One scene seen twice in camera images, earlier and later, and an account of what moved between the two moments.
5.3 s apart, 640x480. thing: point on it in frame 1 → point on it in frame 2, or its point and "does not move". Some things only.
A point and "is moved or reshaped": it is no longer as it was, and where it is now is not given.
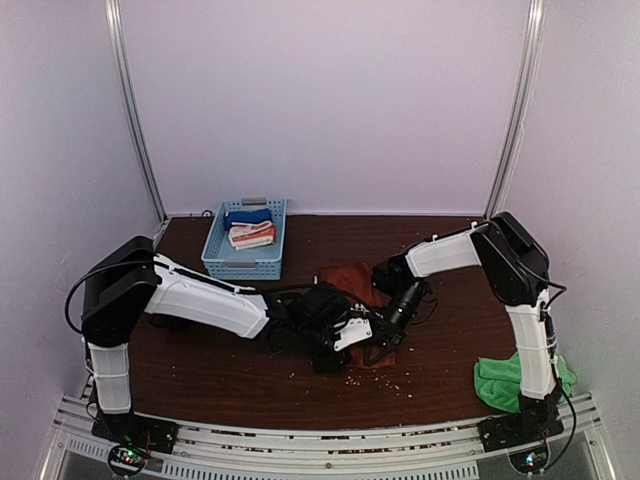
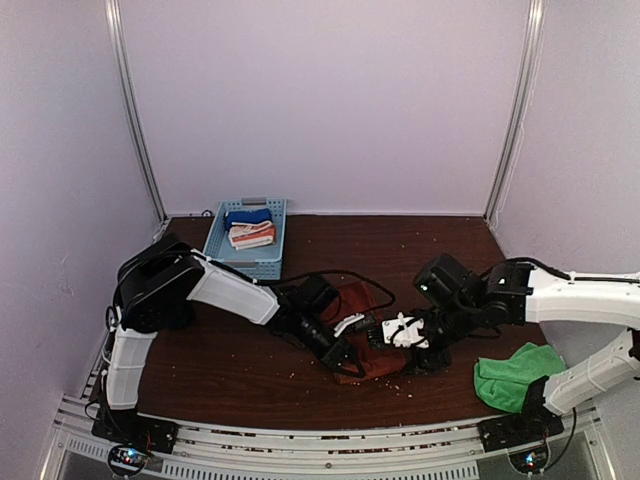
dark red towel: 357,279 is moved or reshaped
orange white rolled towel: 249,235 does not move
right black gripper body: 398,330 → 427,362
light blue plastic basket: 247,240 does not move
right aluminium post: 524,101 does not move
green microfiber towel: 498,380 does not move
